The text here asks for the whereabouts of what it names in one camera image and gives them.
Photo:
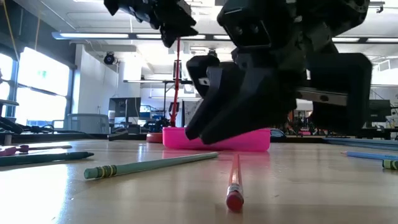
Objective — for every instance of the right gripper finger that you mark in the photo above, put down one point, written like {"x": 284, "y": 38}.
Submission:
{"x": 214, "y": 93}
{"x": 248, "y": 105}

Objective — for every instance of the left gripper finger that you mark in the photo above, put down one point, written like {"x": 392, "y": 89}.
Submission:
{"x": 177, "y": 31}

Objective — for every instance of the blue-grey pencil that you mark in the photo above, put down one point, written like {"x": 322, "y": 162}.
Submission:
{"x": 373, "y": 155}

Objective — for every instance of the orange pencil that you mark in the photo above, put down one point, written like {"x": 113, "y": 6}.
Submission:
{"x": 234, "y": 189}

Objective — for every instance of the teal pencil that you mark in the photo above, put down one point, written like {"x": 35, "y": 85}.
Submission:
{"x": 149, "y": 165}

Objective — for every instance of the short olive pencil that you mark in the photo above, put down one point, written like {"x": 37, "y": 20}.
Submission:
{"x": 391, "y": 164}

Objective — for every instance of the dark green pen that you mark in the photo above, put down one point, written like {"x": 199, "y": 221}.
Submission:
{"x": 40, "y": 158}

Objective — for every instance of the purple scissors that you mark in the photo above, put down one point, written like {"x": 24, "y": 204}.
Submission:
{"x": 11, "y": 151}

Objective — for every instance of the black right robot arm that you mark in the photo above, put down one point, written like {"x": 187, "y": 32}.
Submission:
{"x": 342, "y": 12}

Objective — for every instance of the pink plastic pencil box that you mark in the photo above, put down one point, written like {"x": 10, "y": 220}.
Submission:
{"x": 174, "y": 140}

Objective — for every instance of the red desk lamp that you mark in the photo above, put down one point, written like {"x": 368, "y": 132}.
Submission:
{"x": 176, "y": 93}

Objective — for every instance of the ceiling light bar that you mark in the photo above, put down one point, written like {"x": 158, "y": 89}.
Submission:
{"x": 93, "y": 35}
{"x": 363, "y": 40}

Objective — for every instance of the dark computer monitor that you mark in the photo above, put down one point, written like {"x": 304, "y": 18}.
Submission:
{"x": 379, "y": 109}
{"x": 124, "y": 107}

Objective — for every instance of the grey bin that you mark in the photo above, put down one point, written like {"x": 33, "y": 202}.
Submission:
{"x": 88, "y": 124}

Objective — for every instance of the black ceiling camera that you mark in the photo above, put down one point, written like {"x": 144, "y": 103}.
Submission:
{"x": 109, "y": 58}

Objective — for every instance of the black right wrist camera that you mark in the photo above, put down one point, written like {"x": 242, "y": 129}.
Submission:
{"x": 245, "y": 28}

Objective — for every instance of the black aluminium table frame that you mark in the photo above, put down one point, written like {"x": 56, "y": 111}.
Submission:
{"x": 62, "y": 137}

